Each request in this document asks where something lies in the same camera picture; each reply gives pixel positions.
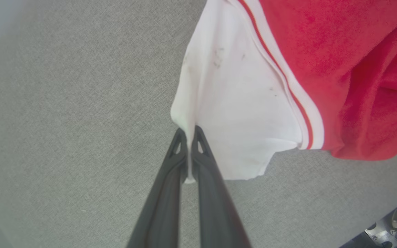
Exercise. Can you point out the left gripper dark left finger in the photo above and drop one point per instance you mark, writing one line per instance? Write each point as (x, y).
(164, 206)

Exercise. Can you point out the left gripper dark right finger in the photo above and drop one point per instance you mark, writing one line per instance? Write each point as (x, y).
(215, 206)

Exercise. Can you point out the red and white sports shirt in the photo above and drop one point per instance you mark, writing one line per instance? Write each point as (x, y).
(253, 96)

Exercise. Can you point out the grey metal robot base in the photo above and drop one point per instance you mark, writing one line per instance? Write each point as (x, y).
(391, 230)

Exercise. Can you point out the grey fabric sofa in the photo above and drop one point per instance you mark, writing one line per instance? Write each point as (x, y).
(64, 120)

